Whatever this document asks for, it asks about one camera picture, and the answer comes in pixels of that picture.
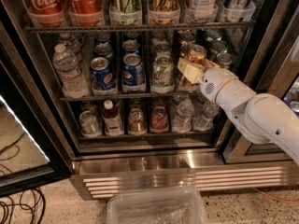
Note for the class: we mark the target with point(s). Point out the coca-cola can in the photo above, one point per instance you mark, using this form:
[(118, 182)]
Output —
[(86, 12), (45, 12)]

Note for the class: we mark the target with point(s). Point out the water bottle bottom middle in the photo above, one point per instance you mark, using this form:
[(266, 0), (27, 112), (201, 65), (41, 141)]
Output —
[(182, 120)]

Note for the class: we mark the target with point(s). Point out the rear water bottle middle shelf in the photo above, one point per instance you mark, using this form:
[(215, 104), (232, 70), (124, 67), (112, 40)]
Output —
[(71, 43)]

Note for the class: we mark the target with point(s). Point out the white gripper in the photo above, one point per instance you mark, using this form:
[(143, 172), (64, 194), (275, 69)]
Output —
[(217, 82)]

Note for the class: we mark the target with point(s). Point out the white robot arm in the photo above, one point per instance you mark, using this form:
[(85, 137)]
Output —
[(260, 117)]

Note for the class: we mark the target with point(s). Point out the water bottle bottom right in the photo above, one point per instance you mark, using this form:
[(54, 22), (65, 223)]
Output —
[(204, 121)]

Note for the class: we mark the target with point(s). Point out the white can top shelf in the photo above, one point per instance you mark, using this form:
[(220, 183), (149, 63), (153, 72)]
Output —
[(201, 11)]

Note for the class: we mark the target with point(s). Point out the right Coca-Cola can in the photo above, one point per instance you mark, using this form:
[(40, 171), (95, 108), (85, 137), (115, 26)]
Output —
[(86, 12)]

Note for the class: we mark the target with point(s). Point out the clear bottle bottom left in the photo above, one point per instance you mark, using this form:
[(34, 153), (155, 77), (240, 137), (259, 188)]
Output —
[(89, 124)]

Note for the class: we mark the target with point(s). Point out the clear plastic bin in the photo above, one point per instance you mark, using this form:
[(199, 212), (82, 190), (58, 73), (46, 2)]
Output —
[(178, 205)]

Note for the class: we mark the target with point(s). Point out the water bottle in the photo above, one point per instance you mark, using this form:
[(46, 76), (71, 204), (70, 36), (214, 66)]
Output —
[(204, 121), (182, 120)]

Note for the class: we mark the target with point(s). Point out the front green soda can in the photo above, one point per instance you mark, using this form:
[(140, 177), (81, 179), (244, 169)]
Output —
[(224, 60)]

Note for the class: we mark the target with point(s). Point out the white green can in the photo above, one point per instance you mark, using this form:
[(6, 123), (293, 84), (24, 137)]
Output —
[(162, 71), (162, 49)]

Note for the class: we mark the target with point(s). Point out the open fridge glass door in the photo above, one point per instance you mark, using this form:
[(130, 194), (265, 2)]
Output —
[(22, 98)]

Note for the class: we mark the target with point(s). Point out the green soda can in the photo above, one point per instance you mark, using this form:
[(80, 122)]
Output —
[(224, 60), (216, 47)]

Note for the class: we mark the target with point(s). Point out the front right Pepsi can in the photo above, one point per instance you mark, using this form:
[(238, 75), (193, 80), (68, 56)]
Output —
[(132, 70)]

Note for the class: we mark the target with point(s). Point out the front water bottle middle shelf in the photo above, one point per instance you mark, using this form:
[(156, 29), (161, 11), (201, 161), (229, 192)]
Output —
[(67, 67)]

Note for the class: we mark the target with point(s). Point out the brown juice bottle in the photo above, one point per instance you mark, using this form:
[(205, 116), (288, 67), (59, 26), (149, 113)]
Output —
[(112, 119)]

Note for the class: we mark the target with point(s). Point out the pepsi can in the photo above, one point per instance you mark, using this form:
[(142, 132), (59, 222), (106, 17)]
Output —
[(130, 46), (132, 70), (102, 74), (104, 50)]

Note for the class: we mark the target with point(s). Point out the left Coca-Cola can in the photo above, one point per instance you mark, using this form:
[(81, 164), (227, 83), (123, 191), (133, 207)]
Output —
[(45, 12)]

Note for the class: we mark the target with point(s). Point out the red can bottom shelf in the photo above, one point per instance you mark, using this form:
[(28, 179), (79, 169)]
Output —
[(159, 118)]

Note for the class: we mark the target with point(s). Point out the front white green can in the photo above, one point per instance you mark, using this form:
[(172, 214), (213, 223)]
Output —
[(162, 71)]

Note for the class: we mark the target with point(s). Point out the orange can bottom shelf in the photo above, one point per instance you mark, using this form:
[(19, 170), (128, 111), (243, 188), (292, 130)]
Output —
[(136, 120)]

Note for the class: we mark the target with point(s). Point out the orange tall can top shelf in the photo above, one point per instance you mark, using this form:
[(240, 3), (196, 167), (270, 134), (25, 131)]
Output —
[(163, 11)]

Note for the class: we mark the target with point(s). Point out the front left Pepsi can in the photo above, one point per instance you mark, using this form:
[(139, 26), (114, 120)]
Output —
[(102, 74)]

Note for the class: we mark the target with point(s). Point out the water bottle shelf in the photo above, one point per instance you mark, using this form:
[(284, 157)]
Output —
[(71, 43), (67, 67)]

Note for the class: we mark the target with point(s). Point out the orange soda can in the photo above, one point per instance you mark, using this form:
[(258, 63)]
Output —
[(193, 53)]

